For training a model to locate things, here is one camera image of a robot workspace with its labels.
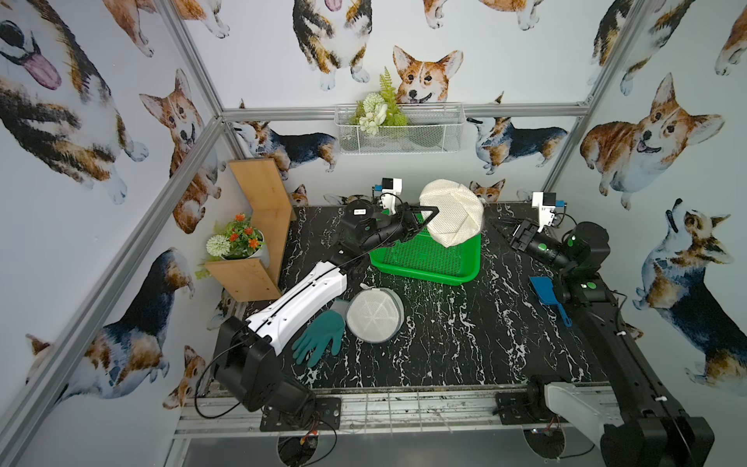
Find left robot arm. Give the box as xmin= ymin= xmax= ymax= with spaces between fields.
xmin=203 ymin=200 xmax=440 ymax=414

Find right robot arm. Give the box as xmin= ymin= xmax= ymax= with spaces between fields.
xmin=509 ymin=220 xmax=715 ymax=466

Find green plastic basket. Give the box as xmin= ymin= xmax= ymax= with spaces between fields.
xmin=370 ymin=229 xmax=482 ymax=286

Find blue dustpan scoop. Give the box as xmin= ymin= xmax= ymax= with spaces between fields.
xmin=529 ymin=276 xmax=573 ymax=328

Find white artificial flowers with fern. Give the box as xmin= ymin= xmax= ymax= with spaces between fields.
xmin=349 ymin=68 xmax=409 ymax=136

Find green work glove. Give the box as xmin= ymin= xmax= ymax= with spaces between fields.
xmin=292 ymin=300 xmax=350 ymax=368

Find wooden shelf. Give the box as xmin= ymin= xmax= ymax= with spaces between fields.
xmin=204 ymin=159 xmax=295 ymax=302

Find potted orange flowers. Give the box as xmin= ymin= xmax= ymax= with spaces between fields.
xmin=196 ymin=213 xmax=270 ymax=279

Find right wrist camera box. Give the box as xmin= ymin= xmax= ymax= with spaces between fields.
xmin=531 ymin=192 xmax=566 ymax=233

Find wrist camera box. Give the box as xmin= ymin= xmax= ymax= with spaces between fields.
xmin=373 ymin=177 xmax=403 ymax=215
xmin=531 ymin=192 xmax=566 ymax=233

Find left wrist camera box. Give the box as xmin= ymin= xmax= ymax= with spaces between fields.
xmin=373 ymin=177 xmax=403 ymax=215

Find white wire wall basket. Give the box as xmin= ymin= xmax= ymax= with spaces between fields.
xmin=334 ymin=103 xmax=466 ymax=155

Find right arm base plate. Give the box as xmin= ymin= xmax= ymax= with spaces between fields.
xmin=493 ymin=392 xmax=568 ymax=425

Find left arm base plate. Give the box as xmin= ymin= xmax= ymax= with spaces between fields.
xmin=260 ymin=397 xmax=342 ymax=432

